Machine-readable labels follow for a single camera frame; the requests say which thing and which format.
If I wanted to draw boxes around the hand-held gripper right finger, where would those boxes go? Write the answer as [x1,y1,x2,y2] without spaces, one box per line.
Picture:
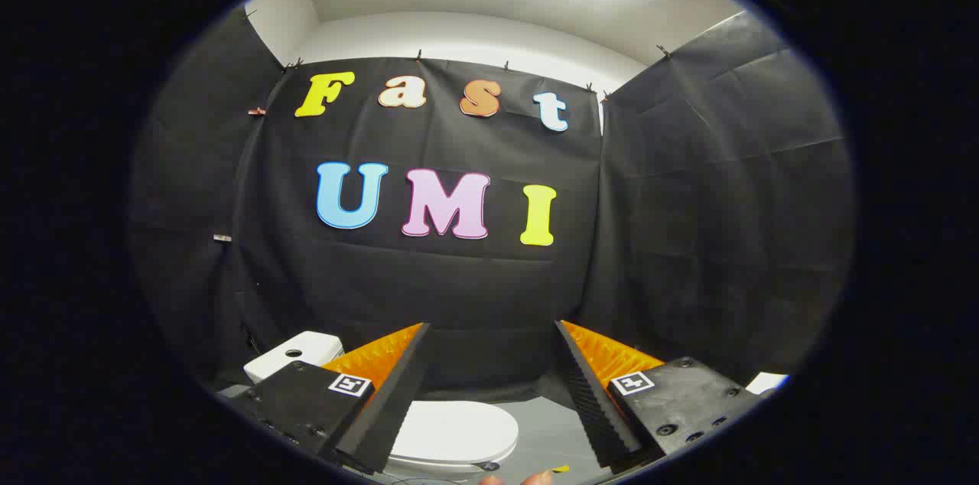
[555,321,763,469]

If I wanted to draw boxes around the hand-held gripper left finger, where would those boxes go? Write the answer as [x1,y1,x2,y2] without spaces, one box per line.
[228,323,431,474]

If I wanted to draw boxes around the white toilet lid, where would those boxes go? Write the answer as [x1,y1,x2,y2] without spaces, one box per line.
[389,401,519,466]

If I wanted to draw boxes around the white ceramic toilet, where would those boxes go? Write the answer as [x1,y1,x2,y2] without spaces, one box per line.
[243,330,506,475]

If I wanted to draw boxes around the black backdrop cloth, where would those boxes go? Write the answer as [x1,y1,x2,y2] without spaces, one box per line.
[128,7,856,403]

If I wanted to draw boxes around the white cabinet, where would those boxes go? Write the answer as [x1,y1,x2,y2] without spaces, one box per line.
[746,372,790,395]

